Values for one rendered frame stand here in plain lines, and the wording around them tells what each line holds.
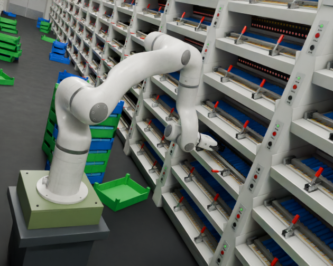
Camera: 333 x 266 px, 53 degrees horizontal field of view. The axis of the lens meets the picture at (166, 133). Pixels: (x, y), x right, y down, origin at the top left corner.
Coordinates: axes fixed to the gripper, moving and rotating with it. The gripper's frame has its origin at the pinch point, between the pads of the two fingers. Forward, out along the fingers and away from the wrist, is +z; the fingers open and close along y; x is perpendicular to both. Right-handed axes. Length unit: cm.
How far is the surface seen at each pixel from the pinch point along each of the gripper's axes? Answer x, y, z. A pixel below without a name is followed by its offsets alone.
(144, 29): -38, 167, -1
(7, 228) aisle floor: 67, 5, -83
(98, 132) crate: 27, 48, -45
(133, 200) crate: 55, 29, -16
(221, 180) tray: 10.3, -18.8, -4.9
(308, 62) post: -51, -39, -14
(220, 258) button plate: 38, -38, -2
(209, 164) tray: 8.5, -6.0, -5.3
